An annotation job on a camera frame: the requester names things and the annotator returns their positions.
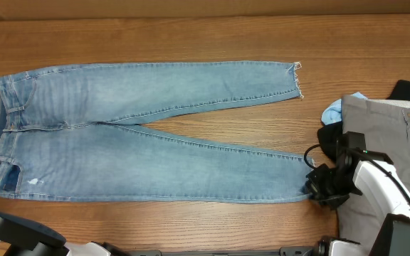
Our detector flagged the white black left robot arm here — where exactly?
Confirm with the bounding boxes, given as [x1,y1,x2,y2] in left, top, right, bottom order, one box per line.
[0,212,130,256]

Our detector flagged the grey trousers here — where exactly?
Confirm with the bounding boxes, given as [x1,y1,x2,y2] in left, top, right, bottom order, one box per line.
[337,95,410,254]

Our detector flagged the light blue denim jeans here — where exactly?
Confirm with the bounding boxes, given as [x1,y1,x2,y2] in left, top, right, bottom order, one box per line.
[0,61,309,204]

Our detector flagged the light blue cloth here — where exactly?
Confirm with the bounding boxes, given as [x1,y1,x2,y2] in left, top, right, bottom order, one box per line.
[320,91,368,126]

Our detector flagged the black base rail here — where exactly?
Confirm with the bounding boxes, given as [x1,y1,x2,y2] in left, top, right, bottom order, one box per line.
[127,246,314,256]

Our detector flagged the black garment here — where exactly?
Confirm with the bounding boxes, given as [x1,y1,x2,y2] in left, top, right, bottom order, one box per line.
[317,80,410,161]

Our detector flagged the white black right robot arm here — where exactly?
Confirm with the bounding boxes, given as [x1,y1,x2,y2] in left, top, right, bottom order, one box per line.
[305,132,410,255]

